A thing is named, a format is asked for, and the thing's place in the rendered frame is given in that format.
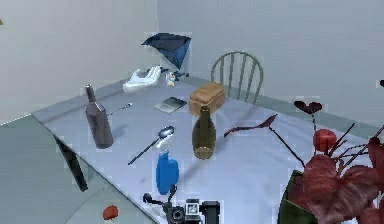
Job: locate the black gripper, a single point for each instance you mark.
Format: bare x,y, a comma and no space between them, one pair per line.
176,215

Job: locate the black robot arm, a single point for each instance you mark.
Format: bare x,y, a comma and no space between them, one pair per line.
210,212

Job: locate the blue spray bottle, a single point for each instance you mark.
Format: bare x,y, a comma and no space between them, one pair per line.
166,173

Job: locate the red tomato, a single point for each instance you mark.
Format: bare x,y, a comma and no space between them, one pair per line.
110,212

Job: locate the olive green glass bottle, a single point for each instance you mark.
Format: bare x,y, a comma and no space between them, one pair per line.
204,136

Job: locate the grey flat book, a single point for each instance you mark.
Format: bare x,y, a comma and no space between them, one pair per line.
170,104

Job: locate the small silver fork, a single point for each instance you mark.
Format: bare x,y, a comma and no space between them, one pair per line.
125,107

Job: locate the dark grey glass bottle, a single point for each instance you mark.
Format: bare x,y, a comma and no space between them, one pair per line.
98,123

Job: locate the pale blue dining table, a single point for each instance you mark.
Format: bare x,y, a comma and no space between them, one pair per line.
253,166

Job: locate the brown bread loaf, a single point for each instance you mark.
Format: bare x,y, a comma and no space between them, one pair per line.
206,97

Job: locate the white dish rack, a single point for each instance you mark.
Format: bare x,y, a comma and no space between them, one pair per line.
140,81

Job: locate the small white orange shaker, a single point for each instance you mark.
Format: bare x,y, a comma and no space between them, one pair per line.
171,79

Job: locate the red leaved house plant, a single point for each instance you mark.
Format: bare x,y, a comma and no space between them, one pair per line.
333,190

